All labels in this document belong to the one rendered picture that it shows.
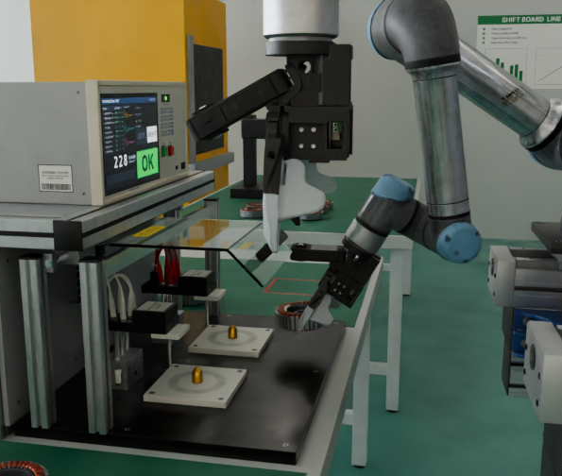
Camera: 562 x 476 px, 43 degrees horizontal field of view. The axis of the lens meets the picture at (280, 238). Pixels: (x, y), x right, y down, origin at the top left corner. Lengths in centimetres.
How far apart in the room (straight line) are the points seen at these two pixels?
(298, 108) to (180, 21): 425
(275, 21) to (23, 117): 66
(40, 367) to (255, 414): 36
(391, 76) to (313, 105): 579
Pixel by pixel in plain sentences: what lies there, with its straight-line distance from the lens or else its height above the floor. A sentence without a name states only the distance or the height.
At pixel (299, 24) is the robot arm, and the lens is 71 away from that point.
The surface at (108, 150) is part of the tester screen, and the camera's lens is 125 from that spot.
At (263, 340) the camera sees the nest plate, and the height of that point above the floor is 78.
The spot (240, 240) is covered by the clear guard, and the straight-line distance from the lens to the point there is 118.
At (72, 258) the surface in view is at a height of 104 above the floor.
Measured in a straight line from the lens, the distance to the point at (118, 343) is 135.
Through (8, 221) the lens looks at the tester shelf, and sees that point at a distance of 116.
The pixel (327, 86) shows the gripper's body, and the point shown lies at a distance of 72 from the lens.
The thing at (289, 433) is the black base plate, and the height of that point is 77.
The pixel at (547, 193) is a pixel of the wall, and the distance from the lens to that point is 664.
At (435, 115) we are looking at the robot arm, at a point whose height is 126.
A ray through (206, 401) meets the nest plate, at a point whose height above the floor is 78.
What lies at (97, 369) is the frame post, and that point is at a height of 88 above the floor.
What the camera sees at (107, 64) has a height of 146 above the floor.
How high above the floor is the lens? 131
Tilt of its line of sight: 12 degrees down
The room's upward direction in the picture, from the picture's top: straight up
